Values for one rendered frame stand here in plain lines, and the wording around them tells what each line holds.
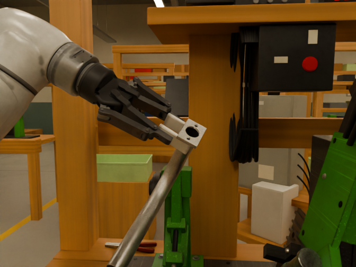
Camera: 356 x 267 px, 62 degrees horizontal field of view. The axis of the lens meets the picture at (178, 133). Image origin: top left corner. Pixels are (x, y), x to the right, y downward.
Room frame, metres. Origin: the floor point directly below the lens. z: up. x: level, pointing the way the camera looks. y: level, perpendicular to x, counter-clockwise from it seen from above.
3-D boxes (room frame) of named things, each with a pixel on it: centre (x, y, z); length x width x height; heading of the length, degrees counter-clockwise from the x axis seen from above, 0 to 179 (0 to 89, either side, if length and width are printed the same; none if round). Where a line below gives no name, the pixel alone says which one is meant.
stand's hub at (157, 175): (0.69, 0.05, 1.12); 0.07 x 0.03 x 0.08; 175
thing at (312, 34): (0.75, -0.27, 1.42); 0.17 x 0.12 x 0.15; 85
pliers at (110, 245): (0.86, 0.15, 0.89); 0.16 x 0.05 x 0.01; 83
